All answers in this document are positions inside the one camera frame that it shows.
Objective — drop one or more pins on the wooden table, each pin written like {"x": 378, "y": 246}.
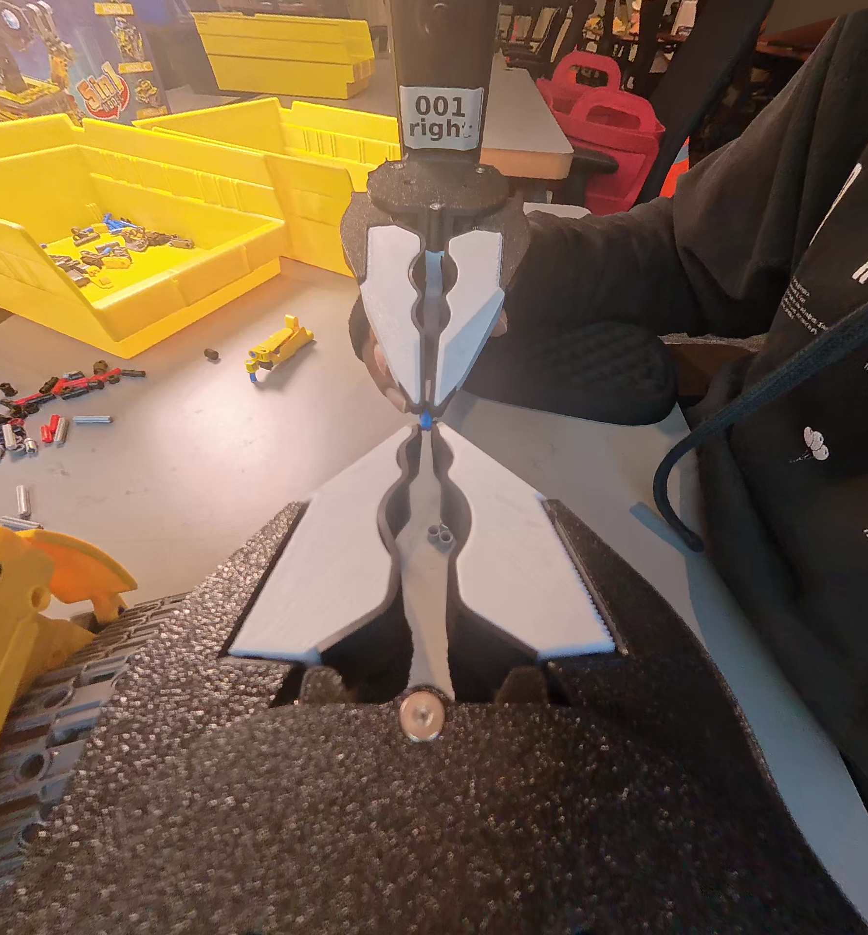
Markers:
{"x": 529, "y": 124}

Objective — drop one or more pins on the blue printed cardboard box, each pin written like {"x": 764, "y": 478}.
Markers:
{"x": 54, "y": 59}

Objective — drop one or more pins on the red bag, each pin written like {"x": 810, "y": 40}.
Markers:
{"x": 602, "y": 132}

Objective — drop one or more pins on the large yellow bin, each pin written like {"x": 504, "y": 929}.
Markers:
{"x": 186, "y": 292}

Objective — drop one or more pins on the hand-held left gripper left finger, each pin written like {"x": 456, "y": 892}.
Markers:
{"x": 324, "y": 570}

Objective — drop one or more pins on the grey bent beam piece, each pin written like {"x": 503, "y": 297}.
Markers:
{"x": 437, "y": 529}

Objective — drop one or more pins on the person's right forearm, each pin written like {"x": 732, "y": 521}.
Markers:
{"x": 624, "y": 263}

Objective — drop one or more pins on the pile of small building pieces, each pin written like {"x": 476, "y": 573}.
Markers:
{"x": 40, "y": 406}

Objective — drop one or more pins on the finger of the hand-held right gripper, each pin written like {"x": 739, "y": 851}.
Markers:
{"x": 475, "y": 285}
{"x": 390, "y": 285}

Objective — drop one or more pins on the yellow toy tracked robot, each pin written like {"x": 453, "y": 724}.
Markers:
{"x": 25, "y": 628}

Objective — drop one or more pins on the grey desk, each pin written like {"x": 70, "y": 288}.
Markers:
{"x": 200, "y": 468}

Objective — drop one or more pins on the grey metal axle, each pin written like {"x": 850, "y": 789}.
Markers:
{"x": 18, "y": 522}
{"x": 22, "y": 500}

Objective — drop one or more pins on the small yellow block assembly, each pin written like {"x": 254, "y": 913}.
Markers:
{"x": 281, "y": 348}

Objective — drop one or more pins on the yellow bins stack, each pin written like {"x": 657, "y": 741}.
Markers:
{"x": 288, "y": 51}

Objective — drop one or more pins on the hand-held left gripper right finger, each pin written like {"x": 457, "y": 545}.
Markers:
{"x": 536, "y": 570}

